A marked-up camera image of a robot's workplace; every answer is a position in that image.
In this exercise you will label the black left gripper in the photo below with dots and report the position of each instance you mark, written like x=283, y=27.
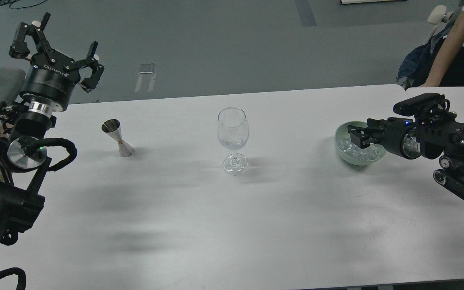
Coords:
x=43, y=80

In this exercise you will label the green bowl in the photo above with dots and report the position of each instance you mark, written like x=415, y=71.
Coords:
x=342, y=132

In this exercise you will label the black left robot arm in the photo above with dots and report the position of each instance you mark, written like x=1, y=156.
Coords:
x=27, y=104

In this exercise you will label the clear ice cubes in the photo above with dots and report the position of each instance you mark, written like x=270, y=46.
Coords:
x=370, y=153

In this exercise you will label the clear wine glass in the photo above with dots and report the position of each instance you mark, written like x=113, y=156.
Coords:
x=233, y=132

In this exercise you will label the steel double jigger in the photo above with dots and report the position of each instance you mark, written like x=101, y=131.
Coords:
x=112, y=128

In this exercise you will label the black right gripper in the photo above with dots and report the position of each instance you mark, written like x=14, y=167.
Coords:
x=396, y=136

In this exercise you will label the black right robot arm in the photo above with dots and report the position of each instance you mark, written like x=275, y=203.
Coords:
x=425, y=127

